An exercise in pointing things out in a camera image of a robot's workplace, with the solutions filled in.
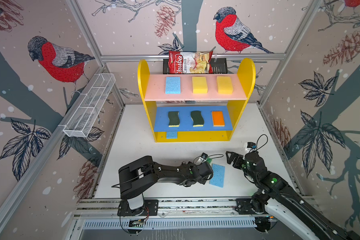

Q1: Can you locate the black wire basket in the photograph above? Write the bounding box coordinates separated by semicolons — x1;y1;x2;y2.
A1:
163;58;228;74

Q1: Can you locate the red cassava chips bag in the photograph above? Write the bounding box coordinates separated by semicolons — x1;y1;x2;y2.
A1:
169;51;213;74

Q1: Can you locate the blue sponge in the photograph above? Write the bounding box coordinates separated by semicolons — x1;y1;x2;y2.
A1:
165;77;181;94
166;132;178;139
210;164;225;188

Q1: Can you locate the white wire mesh tray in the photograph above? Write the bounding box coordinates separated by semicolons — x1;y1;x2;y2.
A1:
63;73;116;138

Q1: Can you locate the dark green wavy sponge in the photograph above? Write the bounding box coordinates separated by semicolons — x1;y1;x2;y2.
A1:
191;111;205;128
168;111;180;128

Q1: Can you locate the yellow sponge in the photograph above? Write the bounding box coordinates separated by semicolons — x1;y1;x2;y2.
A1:
217;76;234;95
192;77;208;94

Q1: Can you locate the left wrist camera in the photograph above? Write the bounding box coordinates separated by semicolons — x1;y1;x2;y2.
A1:
196;153;208;165

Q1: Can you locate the orange sponge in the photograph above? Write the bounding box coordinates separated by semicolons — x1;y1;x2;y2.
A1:
212;111;225;127

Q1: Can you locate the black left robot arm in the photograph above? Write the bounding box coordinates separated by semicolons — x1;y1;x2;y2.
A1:
111;154;214;211

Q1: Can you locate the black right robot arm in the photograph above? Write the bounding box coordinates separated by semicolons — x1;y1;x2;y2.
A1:
226;151;360;240

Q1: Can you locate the yellow shelf with coloured boards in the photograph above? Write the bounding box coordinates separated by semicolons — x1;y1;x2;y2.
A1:
137;59;256;143

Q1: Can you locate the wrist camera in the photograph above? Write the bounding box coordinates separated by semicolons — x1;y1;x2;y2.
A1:
196;153;208;165
244;142;257;155

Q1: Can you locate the aluminium rail base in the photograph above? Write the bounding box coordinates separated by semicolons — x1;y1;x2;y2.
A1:
71;196;319;232

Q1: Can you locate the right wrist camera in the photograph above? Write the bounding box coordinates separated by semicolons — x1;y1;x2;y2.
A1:
244;142;257;155

